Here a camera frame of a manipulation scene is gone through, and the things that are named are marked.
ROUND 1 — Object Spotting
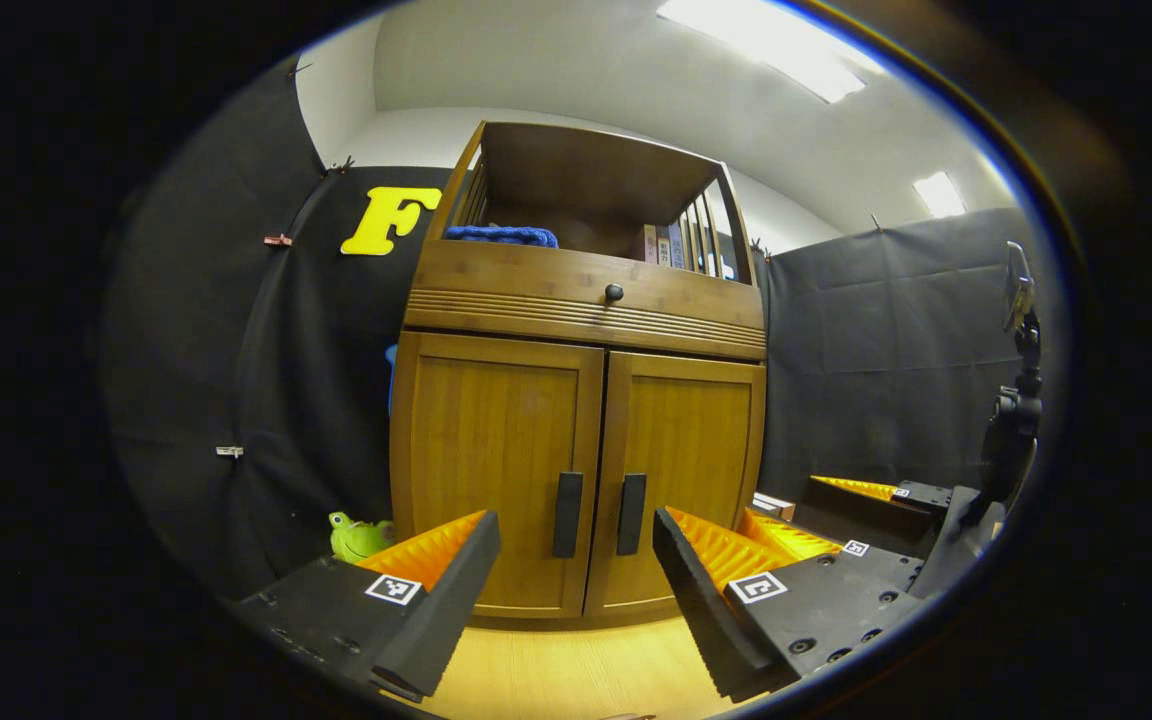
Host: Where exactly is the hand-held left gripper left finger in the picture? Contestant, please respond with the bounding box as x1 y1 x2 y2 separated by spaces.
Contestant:
236 508 503 703

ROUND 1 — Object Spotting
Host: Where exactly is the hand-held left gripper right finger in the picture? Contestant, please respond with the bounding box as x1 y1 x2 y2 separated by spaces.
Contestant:
652 505 927 703

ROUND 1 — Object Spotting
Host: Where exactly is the wooden cabinet door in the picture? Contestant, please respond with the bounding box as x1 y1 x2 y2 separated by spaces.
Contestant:
390 331 605 619
584 350 767 616

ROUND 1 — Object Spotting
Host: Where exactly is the wooden double-door shoe cabinet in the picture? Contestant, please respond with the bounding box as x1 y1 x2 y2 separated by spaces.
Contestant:
388 121 769 629

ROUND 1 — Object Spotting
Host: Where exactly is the wooden cabinet drawer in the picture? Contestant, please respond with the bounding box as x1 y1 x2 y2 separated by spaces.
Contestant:
403 240 767 361

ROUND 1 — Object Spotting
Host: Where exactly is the green frog plush toy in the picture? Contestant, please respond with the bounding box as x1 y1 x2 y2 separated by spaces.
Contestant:
328 511 397 565

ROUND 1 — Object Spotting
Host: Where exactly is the black phone tripod stand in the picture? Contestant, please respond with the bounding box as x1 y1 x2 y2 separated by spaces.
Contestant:
981 240 1045 506

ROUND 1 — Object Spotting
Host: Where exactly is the black backdrop cloth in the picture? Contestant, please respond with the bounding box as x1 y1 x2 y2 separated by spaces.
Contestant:
751 207 1042 501
101 58 452 601

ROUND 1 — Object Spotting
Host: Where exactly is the small ceiling light panel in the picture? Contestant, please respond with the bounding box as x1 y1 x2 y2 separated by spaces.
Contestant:
912 171 967 219

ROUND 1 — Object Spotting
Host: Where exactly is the blue folded cloth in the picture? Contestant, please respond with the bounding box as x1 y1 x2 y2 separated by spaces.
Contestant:
442 224 559 249

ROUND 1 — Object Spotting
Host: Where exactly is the large ceiling light panel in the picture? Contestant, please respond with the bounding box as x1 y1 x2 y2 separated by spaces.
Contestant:
656 0 887 105

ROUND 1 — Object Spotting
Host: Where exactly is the black door handle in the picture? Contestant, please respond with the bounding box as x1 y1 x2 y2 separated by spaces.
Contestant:
552 471 584 559
616 473 648 557

